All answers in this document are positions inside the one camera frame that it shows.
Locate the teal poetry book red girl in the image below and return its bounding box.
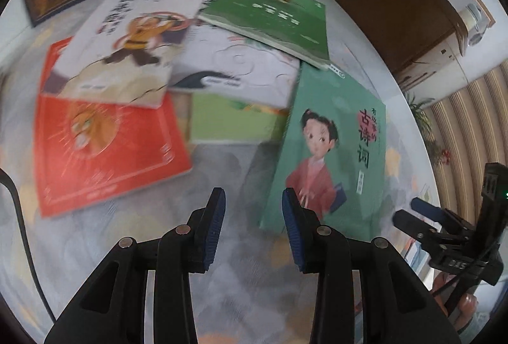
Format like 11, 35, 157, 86
260, 63, 386, 241

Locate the light green book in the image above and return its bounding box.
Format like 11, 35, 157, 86
190, 94, 288, 145

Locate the white book cloud pattern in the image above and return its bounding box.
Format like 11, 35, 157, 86
169, 23, 300, 108

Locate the person's right hand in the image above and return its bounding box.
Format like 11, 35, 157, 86
430, 272, 480, 335

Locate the dark green cover book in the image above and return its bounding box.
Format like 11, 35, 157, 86
199, 0, 331, 70

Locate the white book yellow robed figure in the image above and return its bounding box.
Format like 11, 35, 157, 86
43, 0, 204, 108

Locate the black cable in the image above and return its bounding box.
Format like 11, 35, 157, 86
0, 167, 57, 323

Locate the brown wooden cabinet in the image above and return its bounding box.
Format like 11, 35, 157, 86
335, 0, 468, 91

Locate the striped beige rug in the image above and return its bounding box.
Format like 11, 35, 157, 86
424, 62, 507, 224

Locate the red cover book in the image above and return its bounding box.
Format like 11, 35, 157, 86
33, 35, 195, 219

